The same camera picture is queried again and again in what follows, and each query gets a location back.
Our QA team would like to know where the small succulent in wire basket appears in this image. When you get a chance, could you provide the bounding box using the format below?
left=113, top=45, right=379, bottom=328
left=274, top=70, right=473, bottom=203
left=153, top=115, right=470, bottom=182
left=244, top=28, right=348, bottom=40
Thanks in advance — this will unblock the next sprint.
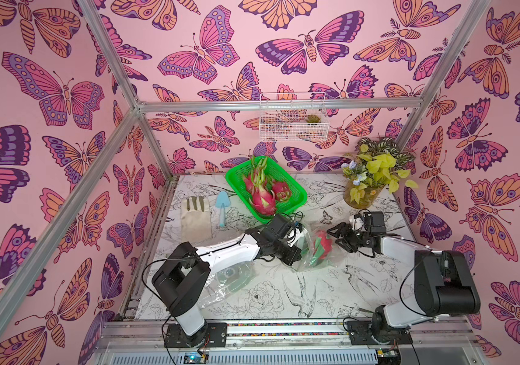
left=305, top=114, right=322, bottom=124

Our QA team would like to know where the white wire wall basket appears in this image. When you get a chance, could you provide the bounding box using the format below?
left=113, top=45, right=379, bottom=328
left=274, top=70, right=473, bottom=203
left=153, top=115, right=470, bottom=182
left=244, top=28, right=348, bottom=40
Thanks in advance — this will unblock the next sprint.
left=257, top=92, right=330, bottom=144

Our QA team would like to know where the metal base rail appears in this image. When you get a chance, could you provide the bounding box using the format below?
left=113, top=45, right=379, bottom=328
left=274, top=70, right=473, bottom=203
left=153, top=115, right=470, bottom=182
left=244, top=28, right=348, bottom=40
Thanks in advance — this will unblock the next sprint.
left=90, top=318, right=487, bottom=364

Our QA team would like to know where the clear green zip-top bag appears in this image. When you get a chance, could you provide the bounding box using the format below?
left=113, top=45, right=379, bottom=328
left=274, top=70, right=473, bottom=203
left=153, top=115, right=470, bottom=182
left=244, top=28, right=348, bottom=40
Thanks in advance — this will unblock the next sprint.
left=200, top=262, right=255, bottom=307

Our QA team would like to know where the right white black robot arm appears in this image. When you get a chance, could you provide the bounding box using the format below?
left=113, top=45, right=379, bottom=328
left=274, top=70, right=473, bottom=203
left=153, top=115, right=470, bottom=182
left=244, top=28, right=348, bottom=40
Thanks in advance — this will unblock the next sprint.
left=327, top=211, right=481, bottom=345

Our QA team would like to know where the green plastic basket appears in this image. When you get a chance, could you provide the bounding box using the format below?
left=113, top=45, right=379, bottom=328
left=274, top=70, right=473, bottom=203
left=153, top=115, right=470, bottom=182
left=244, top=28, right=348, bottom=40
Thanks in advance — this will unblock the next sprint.
left=226, top=157, right=308, bottom=223

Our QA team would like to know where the pink dragon fruit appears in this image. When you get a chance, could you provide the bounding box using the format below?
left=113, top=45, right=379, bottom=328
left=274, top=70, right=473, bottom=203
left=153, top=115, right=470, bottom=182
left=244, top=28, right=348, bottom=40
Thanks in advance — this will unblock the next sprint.
left=243, top=157, right=265, bottom=194
left=309, top=230, right=333, bottom=267
left=271, top=181, right=292, bottom=202
left=250, top=176, right=277, bottom=216

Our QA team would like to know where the potted plant in amber vase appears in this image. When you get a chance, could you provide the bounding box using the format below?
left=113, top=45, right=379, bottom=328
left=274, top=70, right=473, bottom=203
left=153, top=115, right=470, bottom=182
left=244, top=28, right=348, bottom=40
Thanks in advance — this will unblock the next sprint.
left=341, top=137, right=418, bottom=210

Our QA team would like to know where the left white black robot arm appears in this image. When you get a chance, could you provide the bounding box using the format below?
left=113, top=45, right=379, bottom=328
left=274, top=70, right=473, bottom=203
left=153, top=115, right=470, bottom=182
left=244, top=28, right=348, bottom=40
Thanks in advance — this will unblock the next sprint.
left=151, top=214, right=305, bottom=348

